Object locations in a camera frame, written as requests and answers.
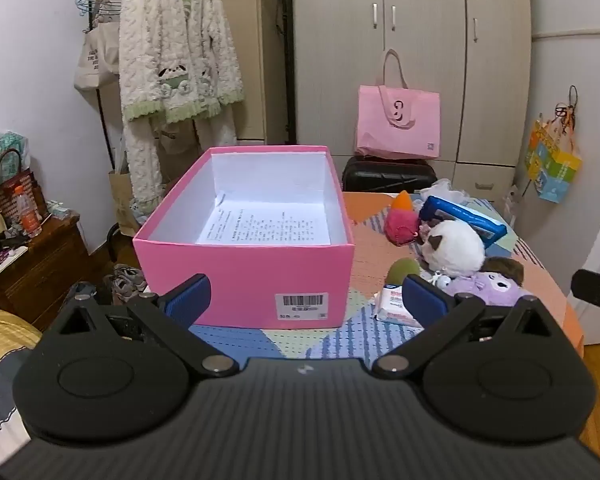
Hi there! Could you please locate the brown paper bag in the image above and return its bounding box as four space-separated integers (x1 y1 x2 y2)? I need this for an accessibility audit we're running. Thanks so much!
108 150 141 236

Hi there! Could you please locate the pink tote bag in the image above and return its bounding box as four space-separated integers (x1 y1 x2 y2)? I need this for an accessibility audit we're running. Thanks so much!
354 49 442 161

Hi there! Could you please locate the plastic bag of tissues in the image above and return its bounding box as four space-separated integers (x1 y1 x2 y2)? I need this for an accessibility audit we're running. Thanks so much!
0 125 31 176

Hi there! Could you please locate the pink cardboard box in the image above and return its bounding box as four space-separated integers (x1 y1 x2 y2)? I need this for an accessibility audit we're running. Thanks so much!
132 145 357 330

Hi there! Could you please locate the white wall conduit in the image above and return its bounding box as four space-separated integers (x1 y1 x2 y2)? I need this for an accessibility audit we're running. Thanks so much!
532 27 600 42

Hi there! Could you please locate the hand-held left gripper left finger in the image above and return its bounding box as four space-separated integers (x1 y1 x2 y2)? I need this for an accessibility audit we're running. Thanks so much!
47 274 241 379

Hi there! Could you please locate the cream canvas tote bag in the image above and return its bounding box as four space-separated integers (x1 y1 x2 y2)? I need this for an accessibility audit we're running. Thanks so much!
74 0 123 92

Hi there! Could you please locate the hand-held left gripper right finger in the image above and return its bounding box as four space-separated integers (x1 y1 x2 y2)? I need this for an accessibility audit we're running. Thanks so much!
371 274 566 380

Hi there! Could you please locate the white mesh bath puff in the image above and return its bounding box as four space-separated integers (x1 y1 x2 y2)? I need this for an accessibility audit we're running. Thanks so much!
415 178 473 206

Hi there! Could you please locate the colourful hanging paper bag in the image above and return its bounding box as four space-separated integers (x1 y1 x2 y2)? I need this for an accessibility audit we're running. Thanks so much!
524 85 583 204

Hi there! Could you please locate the black clothes rack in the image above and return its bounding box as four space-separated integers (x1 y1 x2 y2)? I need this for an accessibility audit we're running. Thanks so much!
87 0 141 266

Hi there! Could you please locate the green makeup sponge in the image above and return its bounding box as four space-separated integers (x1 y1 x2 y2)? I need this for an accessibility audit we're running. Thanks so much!
385 257 422 288

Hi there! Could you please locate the blue wet wipes packet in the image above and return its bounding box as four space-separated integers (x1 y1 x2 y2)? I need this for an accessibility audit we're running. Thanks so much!
419 195 508 250

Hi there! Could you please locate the brown patterned gift bag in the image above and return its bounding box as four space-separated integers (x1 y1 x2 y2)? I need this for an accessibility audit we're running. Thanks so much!
0 149 48 226

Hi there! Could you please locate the purple plush toy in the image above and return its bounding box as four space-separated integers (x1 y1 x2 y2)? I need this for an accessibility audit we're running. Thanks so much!
442 256 533 306

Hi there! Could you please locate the patchwork tablecloth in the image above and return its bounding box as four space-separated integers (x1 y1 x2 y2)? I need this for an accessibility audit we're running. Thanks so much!
187 191 586 361

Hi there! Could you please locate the white tissue packet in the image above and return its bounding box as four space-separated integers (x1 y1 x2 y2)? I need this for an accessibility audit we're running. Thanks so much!
372 285 426 328

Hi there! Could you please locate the white round plush toy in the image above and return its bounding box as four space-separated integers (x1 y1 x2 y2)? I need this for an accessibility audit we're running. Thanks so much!
419 220 487 278

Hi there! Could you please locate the orange drink bottle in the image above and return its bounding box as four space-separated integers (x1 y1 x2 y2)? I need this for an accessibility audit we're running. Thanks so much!
12 185 43 238

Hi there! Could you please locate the black suitcase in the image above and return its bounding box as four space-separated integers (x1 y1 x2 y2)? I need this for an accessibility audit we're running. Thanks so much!
341 156 438 194

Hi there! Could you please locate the wooden nightstand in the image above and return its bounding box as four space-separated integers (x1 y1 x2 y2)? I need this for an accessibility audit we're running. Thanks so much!
0 212 88 333

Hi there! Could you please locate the beige wardrobe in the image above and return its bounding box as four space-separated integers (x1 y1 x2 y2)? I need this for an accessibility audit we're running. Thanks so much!
260 0 533 206

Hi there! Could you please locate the pink plush toy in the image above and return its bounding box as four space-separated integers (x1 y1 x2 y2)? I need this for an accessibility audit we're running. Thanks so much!
384 205 423 246

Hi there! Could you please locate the fluffy cream green cardigan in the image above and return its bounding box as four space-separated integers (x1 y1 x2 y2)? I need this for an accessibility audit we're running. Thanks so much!
117 0 246 216

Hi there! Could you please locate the black tripod pole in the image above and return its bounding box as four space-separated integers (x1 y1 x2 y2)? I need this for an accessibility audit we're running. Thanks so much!
275 0 298 143

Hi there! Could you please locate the printed paper sheet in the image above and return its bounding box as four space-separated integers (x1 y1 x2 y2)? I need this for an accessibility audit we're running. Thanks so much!
195 191 331 247

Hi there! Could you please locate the yellow grey bed blanket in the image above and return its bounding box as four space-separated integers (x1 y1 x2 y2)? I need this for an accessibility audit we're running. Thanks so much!
0 307 46 466

